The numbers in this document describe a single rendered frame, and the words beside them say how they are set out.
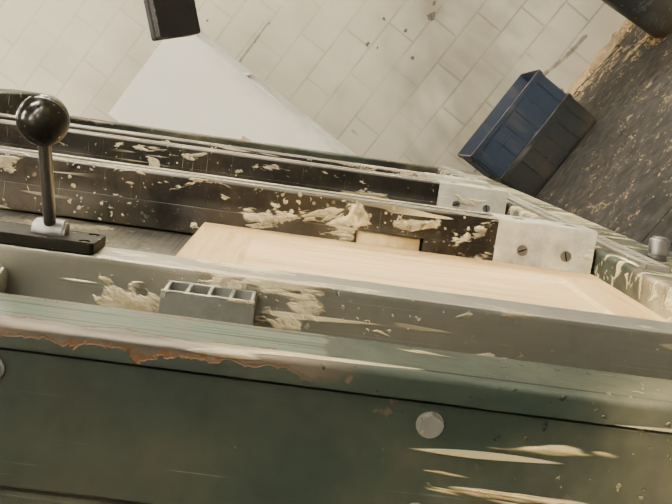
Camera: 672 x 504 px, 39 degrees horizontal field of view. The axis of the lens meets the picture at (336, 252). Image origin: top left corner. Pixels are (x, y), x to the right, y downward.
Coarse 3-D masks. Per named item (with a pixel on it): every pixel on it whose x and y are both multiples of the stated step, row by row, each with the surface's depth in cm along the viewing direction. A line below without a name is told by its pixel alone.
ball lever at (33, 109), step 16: (32, 96) 68; (48, 96) 68; (16, 112) 68; (32, 112) 67; (48, 112) 67; (64, 112) 68; (32, 128) 67; (48, 128) 67; (64, 128) 68; (48, 144) 68; (48, 160) 71; (48, 176) 71; (48, 192) 72; (48, 208) 73; (32, 224) 74; (48, 224) 74; (64, 224) 75
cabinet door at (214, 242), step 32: (192, 256) 91; (224, 256) 94; (256, 256) 98; (288, 256) 101; (320, 256) 104; (352, 256) 107; (384, 256) 110; (416, 256) 112; (448, 256) 116; (448, 288) 95; (480, 288) 98; (512, 288) 101; (544, 288) 104; (576, 288) 105; (608, 288) 108
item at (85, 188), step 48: (0, 192) 114; (96, 192) 115; (144, 192) 115; (192, 192) 115; (240, 192) 115; (288, 192) 115; (336, 192) 121; (432, 240) 117; (480, 240) 117; (528, 240) 117; (576, 240) 117
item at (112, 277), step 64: (0, 256) 73; (64, 256) 73; (128, 256) 75; (256, 320) 74; (320, 320) 74; (384, 320) 75; (448, 320) 75; (512, 320) 75; (576, 320) 75; (640, 320) 79
